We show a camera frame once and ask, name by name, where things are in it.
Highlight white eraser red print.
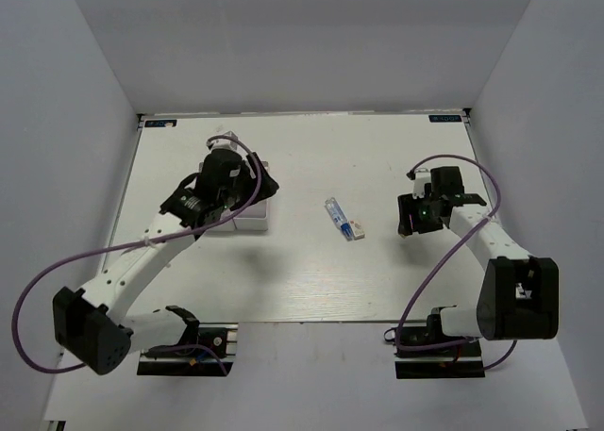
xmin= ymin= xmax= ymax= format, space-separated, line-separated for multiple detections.
xmin=349 ymin=220 xmax=366 ymax=240

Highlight clear glue bottle blue cap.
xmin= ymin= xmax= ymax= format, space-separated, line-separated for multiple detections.
xmin=325 ymin=197 xmax=354 ymax=240

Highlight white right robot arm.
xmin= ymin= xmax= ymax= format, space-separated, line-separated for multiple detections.
xmin=394 ymin=166 xmax=559 ymax=355

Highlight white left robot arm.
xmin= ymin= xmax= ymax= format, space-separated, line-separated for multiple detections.
xmin=53 ymin=148 xmax=278 ymax=375

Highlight white right organizer box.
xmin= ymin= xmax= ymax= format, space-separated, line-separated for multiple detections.
xmin=233 ymin=159 xmax=271 ymax=232

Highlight white organizer box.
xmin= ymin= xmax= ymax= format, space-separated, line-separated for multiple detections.
xmin=200 ymin=161 xmax=235 ymax=233
xmin=233 ymin=159 xmax=271 ymax=232

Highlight white left organizer box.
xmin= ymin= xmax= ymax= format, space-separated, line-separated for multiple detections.
xmin=200 ymin=161 xmax=235 ymax=233

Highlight left blue table label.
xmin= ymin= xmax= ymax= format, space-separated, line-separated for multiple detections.
xmin=144 ymin=119 xmax=177 ymax=128

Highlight blue table label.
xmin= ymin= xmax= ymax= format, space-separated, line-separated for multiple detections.
xmin=428 ymin=114 xmax=462 ymax=123
xmin=144 ymin=119 xmax=177 ymax=128

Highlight right blue table label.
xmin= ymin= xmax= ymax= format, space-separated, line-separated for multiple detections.
xmin=428 ymin=114 xmax=462 ymax=123

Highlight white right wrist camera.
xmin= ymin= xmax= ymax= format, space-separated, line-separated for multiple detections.
xmin=407 ymin=168 xmax=431 ymax=199

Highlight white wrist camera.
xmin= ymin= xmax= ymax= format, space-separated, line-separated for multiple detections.
xmin=206 ymin=131 xmax=239 ymax=152
xmin=407 ymin=168 xmax=431 ymax=199

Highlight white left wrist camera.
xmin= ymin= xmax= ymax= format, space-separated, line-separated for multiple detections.
xmin=206 ymin=131 xmax=239 ymax=152

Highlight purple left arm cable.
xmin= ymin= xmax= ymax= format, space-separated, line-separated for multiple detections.
xmin=10 ymin=136 xmax=265 ymax=375

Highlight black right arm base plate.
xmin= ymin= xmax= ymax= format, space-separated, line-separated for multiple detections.
xmin=394 ymin=340 xmax=485 ymax=380

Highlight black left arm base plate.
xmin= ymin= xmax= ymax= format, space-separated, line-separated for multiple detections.
xmin=137 ymin=323 xmax=239 ymax=377

